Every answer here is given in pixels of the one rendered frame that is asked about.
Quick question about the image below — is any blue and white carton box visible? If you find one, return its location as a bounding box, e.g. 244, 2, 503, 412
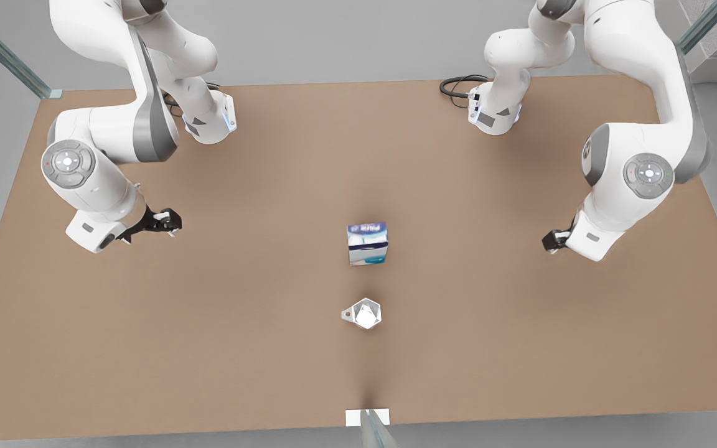
347, 222, 390, 267

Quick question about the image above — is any white faceted cup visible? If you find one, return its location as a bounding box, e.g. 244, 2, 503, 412
341, 298, 383, 330

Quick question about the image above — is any black cable loop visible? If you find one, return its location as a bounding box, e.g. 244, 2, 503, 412
161, 82, 222, 119
439, 75, 491, 109

